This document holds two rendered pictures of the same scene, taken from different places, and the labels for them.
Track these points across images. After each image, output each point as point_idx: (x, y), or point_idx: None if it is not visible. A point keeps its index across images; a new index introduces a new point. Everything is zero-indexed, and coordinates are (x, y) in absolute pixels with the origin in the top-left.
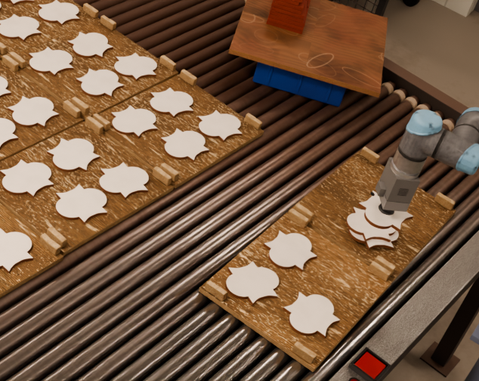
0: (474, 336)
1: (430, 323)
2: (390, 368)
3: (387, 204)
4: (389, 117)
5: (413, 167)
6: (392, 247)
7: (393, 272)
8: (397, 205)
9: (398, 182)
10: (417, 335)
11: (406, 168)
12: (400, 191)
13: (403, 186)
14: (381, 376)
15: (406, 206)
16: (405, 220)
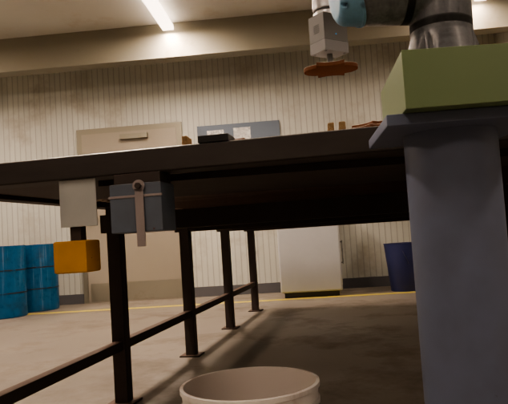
0: (368, 140)
1: (321, 131)
2: (236, 146)
3: (311, 48)
4: None
5: (315, 1)
6: (369, 124)
7: (343, 128)
8: (317, 45)
9: (310, 22)
10: (293, 134)
11: (312, 6)
12: (314, 30)
13: (314, 23)
14: (211, 139)
15: (324, 42)
16: (336, 63)
